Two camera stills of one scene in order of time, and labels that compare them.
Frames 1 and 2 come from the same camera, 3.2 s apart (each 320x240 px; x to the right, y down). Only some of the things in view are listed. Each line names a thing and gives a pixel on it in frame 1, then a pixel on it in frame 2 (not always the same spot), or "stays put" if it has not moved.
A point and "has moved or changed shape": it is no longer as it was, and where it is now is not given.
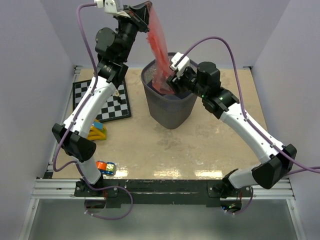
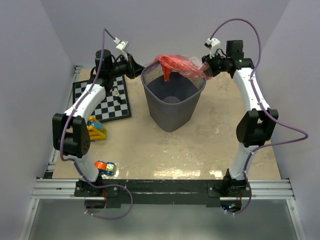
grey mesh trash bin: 168,111 stays put
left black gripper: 139,17 to 134,69
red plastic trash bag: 161,67 has moved or changed shape
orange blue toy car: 101,165 stays put
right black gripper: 176,81 to 206,59
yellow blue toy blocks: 97,131 stays put
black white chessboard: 117,108 stays put
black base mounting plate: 161,193 stays put
